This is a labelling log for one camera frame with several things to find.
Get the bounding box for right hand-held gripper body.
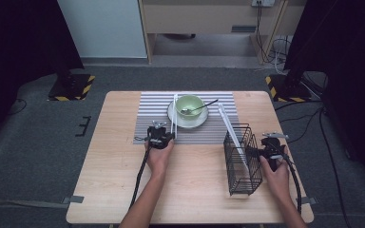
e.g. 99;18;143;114
259;132;289;172

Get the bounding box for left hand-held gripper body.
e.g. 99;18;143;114
146;120;176;150

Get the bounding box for white chopstick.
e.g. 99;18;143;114
170;94;176;134
173;93;179;140
218;103;247;174
219;102;249;174

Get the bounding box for black wire basket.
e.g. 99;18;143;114
222;123;264;197

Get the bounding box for person's left hand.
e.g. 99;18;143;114
144;139;175;180

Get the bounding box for person's right hand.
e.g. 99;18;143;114
259;155;291;199

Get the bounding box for white plate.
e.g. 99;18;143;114
166;97;209;129

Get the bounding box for grey striped placemat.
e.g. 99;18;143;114
132;91;240;145

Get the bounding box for green bowl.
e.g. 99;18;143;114
175;94;205;121

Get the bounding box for black stand base striped edges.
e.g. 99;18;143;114
264;74;313;104
48;73;96;103

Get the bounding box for grey tape strip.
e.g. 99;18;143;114
61;195;86;205
299;196;318;206

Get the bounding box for light wooden desk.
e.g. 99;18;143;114
138;0;308;66

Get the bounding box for grey label on desk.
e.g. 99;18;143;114
231;25;257;33

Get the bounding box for dark curtain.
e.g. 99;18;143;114
0;0;86;150
283;0;365;191

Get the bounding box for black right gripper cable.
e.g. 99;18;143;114
279;147;303;215

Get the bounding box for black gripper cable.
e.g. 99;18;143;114
128;145;152;211
279;147;303;215

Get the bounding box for metal spoon with black handle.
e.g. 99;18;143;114
180;98;220;116

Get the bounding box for black floor cable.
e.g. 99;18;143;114
279;107;325;145
8;98;29;116
274;99;323;112
317;107;353;228

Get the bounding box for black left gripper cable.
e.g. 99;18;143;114
128;145;152;211

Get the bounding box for white cable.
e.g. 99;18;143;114
271;37;292;76

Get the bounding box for black cables at desk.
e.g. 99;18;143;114
254;3;287;66

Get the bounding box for white wall socket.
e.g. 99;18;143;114
251;0;276;8

